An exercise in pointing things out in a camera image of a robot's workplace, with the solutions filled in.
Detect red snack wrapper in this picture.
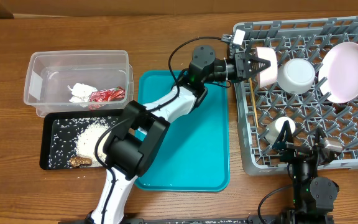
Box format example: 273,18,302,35
88,86,126,110

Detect pink bowl with rice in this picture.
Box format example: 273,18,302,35
255,47,278,88

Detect white napkin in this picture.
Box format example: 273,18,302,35
67,83,98,108

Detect white round plate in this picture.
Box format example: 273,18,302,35
318,42,358,104

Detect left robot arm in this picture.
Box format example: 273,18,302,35
85,45,271,223

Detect black tray bin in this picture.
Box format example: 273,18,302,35
39,109,122,170

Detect brown food chunk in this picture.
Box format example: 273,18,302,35
69,156,93,168

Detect grey bowl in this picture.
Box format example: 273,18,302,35
277,58,315,95

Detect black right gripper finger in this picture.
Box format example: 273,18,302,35
314,127,326,149
272,121,294,149

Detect white paper cup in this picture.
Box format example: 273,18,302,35
265,116,296,144

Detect grey dishwasher rack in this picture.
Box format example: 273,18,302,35
230,16,358,175

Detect teal plastic tray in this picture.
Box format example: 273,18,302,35
135,85,230,192

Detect spilled white rice pile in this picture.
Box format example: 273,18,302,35
75,123,109,167

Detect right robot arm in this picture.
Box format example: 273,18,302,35
257,121,343,223

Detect clear plastic bin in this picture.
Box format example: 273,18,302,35
24,50,134,117

